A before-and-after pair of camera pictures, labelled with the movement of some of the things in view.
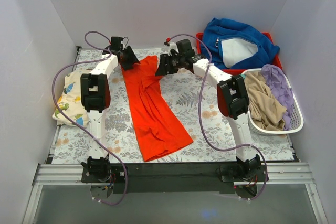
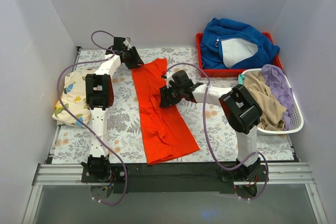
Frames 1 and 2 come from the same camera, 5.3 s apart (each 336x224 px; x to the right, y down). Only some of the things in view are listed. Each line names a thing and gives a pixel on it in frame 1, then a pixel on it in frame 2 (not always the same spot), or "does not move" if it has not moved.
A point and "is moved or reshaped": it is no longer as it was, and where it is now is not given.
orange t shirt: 160,130 is moved or reshaped
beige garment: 266,112 does not move
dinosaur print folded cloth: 70,104 does not move
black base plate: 203,178 does not move
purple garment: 277,81 does not move
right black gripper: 169,64 → 166,96
